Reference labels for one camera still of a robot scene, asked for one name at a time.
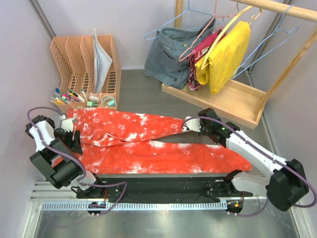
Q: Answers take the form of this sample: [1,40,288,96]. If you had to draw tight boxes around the orange plastic file organizer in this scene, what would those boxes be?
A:
[51,35,121,110]

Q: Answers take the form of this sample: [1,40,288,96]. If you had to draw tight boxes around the magenta patterned garment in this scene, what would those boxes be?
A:
[187,26,226,91]

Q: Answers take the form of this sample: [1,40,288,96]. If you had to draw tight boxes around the pink wire hanger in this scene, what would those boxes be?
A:
[178,0,238,62]

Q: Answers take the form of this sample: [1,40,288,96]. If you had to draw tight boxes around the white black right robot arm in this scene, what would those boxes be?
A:
[194,108,317,211]

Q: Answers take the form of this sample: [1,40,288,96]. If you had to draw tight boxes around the yellow wooden hanger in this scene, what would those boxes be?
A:
[201,5,255,70]

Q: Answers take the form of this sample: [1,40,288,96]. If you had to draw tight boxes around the orange tie-dye trousers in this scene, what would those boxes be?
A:
[67,108,252,175]

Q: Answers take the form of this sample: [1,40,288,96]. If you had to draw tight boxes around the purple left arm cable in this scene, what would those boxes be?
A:
[26,106,128,217]

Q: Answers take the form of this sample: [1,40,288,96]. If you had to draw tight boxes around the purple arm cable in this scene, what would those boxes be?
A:
[26,106,128,217]
[181,115,317,217]

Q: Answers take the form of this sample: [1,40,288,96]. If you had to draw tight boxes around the blue denim shorts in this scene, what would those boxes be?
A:
[144,19,216,89]

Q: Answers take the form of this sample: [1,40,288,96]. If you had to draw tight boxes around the wooden clothes rack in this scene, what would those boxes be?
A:
[161,0,317,129]

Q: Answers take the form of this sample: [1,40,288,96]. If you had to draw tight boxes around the blue wire hanger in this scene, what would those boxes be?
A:
[144,0,212,41]
[232,4,299,79]

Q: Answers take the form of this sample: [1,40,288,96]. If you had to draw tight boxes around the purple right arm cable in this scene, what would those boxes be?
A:
[181,115,317,217]

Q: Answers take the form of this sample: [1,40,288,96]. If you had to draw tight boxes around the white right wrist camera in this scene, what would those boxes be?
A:
[182,117,202,132]

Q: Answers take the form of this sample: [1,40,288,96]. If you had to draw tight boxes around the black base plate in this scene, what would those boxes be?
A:
[84,177,253,204]

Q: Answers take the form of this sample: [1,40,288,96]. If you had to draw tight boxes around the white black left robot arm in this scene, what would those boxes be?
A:
[25,115,106,198]

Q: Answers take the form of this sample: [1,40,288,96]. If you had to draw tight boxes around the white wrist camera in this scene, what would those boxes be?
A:
[182,117,202,132]
[60,118,77,132]

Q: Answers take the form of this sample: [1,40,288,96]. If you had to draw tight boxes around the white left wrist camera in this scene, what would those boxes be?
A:
[60,118,77,132]

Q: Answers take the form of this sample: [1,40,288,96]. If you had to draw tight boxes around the yellow garment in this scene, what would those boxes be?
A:
[195,21,251,94]

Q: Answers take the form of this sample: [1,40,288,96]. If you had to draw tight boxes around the white papers in organizer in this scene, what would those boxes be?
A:
[92,30,112,94]

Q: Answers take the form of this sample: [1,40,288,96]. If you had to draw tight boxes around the bunch of coloured pens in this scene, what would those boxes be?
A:
[50,88,87,110]

